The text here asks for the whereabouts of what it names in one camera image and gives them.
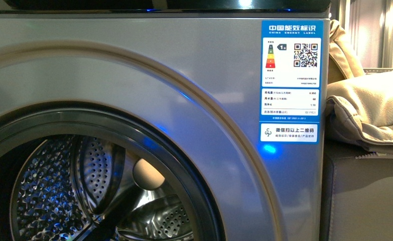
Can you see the blue energy label sticker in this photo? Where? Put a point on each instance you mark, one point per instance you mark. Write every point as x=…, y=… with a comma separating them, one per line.
x=290, y=80

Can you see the silver front-load washing machine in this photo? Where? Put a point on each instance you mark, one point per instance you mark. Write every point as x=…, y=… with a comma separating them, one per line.
x=139, y=120

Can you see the beige folded cloth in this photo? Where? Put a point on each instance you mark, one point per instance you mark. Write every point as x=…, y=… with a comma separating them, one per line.
x=359, y=107

